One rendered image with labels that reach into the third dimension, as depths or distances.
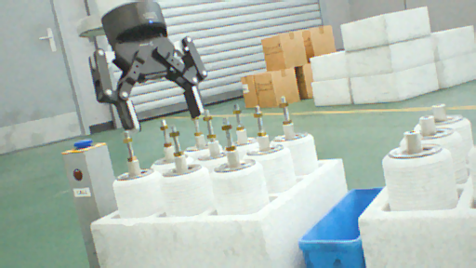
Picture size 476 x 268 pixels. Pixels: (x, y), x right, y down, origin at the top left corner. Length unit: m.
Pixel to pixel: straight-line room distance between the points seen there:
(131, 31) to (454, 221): 0.48
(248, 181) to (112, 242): 0.31
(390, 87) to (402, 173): 2.72
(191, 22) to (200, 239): 5.67
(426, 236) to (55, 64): 5.45
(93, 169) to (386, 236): 0.67
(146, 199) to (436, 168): 0.54
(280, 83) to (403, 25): 1.45
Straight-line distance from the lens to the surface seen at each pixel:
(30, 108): 5.94
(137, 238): 1.04
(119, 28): 0.66
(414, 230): 0.78
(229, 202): 0.92
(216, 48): 6.61
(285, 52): 4.70
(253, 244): 0.89
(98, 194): 1.21
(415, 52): 3.62
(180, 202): 0.99
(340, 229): 1.09
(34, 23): 6.03
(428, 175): 0.79
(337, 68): 3.84
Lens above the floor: 0.43
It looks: 7 degrees down
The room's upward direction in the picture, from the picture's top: 12 degrees counter-clockwise
